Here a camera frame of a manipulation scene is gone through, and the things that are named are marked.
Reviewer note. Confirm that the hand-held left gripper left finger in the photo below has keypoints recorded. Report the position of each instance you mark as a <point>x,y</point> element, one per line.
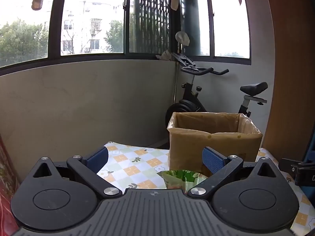
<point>98,157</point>

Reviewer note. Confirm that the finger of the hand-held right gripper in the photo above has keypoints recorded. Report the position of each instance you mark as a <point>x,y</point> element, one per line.
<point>290,166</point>

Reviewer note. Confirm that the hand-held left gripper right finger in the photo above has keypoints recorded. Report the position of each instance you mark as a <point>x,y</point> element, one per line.
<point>213,161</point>

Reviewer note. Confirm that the brown cardboard box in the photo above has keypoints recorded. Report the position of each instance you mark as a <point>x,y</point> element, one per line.
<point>211,147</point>

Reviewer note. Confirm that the green snack packet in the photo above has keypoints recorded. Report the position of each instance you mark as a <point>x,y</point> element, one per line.
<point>182,177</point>

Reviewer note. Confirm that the checked floral tablecloth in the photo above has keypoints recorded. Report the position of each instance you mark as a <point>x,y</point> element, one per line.
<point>128,157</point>

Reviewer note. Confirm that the black exercise bike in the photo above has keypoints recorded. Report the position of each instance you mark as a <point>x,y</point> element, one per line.
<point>189,103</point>

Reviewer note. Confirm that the red printed cloth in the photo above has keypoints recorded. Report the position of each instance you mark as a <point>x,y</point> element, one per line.
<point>6,177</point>

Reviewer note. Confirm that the brown wooden panel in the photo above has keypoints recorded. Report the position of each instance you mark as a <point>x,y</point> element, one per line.
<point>290,66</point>

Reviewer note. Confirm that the crumpled beige cloth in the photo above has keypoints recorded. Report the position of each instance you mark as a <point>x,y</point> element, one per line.
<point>165,55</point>

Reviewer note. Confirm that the white plastic wrapped knob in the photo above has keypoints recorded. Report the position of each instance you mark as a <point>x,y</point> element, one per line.
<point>182,38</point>

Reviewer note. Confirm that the dark green pipe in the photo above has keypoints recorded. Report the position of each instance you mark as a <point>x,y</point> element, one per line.
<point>192,24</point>

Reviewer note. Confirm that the perforated dark metal screen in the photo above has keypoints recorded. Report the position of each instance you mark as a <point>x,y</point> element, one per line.
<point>150,24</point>

